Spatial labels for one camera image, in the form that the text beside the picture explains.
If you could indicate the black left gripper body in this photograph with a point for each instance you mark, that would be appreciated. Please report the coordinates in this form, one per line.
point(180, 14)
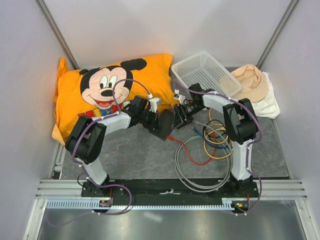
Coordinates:
point(146, 118)

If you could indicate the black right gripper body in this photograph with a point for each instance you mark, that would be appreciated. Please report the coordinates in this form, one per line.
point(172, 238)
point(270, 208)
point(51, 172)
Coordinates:
point(188, 110)

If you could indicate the black network switch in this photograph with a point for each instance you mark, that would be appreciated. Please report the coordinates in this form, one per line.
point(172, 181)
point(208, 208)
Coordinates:
point(166, 119)

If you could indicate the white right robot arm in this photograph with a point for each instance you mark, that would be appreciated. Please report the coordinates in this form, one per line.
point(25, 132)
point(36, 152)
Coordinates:
point(241, 126)

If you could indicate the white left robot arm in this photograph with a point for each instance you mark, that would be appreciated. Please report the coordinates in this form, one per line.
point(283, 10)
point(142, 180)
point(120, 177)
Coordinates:
point(86, 139)

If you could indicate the orange Mickey Mouse pillow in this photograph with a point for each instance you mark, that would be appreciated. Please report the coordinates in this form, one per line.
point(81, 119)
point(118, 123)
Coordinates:
point(103, 90)

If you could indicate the white plastic mesh basket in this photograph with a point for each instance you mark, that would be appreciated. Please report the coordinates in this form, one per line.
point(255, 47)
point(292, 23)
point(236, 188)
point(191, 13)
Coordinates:
point(202, 68)

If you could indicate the peach folded cloth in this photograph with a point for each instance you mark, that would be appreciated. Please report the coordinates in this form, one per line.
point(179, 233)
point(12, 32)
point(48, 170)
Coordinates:
point(254, 85)

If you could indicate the white crumpled cloth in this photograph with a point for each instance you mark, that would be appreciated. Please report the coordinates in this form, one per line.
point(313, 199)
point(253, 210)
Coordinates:
point(267, 107)

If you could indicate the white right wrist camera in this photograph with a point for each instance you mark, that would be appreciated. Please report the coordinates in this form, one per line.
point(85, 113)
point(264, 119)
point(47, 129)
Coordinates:
point(179, 97)

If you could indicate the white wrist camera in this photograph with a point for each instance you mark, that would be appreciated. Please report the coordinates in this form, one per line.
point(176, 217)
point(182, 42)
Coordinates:
point(154, 103)
point(179, 97)

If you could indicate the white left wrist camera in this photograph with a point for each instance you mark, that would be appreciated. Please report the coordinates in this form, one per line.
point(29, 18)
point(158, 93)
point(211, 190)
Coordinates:
point(154, 103)

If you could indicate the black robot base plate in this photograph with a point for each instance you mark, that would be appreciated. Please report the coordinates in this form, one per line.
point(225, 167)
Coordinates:
point(166, 192)

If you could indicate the aluminium slotted rail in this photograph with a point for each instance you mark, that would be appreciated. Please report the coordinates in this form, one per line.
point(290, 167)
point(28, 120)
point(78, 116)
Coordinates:
point(66, 194)

